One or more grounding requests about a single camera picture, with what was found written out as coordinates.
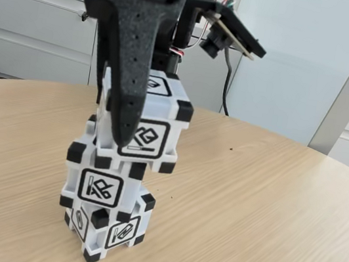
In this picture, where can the white cube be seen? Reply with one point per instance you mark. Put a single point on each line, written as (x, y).
(100, 189)
(156, 108)
(121, 234)

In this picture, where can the black cabinet door key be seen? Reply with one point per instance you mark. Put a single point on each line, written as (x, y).
(82, 17)

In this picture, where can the white cabinet with doors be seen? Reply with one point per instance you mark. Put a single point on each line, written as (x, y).
(27, 31)

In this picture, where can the white cube, S-shaped symbol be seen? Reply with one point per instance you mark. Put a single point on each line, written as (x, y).
(121, 234)

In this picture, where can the gripper-mounted camera module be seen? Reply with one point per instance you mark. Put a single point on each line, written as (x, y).
(212, 44)

